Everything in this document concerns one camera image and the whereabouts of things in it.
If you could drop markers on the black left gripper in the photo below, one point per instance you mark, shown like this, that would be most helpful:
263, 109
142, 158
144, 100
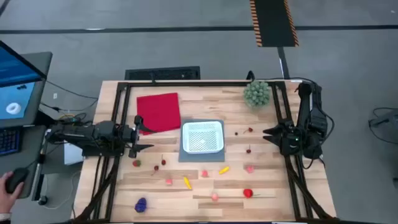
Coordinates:
129, 137

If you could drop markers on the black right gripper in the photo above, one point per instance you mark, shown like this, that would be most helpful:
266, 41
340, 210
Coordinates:
289, 138

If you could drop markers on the small strawberry with green top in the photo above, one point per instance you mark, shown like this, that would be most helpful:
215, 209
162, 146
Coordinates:
136, 163

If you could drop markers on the pink toy fruit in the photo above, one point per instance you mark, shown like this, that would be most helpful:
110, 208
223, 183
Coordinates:
168, 182
214, 196
204, 173
249, 169

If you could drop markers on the yellow toy pepper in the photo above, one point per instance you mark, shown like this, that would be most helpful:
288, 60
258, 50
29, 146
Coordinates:
187, 183
224, 170

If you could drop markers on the white mesh plastic basket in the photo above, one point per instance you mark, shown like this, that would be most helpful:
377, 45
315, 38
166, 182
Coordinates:
202, 137

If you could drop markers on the purple grape bunch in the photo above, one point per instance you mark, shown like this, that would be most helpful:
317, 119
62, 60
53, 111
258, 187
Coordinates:
140, 205

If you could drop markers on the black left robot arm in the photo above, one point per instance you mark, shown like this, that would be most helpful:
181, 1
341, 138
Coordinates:
93, 132

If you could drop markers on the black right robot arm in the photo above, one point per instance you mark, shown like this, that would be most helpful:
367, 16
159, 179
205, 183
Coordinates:
314, 118

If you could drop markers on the red cloth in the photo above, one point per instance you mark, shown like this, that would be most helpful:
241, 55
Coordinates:
158, 112

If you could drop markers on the green grape bunch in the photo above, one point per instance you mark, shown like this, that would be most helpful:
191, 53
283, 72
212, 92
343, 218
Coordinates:
256, 93

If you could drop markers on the black clamp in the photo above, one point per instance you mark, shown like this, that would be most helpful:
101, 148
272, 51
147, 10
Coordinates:
250, 75

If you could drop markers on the white box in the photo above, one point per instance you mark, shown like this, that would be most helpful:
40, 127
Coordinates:
73, 155

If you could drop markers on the black keyboard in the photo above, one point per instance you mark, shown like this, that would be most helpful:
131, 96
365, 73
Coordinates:
161, 73
9, 141

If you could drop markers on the grey square mat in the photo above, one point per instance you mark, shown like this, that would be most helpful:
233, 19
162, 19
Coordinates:
202, 158

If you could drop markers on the black monitor stand bar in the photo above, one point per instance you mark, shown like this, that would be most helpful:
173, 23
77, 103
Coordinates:
42, 118

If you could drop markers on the black mat with orange stripes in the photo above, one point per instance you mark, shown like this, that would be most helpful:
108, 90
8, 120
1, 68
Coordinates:
273, 21

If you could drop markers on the grey desk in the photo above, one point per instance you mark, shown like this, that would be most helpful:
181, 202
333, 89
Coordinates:
42, 62

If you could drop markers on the black computer mouse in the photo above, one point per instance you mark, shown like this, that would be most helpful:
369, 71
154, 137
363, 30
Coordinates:
18, 177

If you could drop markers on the computer monitor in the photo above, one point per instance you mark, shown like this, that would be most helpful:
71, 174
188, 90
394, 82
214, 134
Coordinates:
15, 99

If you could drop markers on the person's hand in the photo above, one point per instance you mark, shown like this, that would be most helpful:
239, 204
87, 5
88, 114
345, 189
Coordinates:
9, 200

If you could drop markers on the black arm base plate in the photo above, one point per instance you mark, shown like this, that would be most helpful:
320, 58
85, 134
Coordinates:
102, 152

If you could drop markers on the black metal table frame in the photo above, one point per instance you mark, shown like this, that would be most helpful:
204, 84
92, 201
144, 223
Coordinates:
202, 84

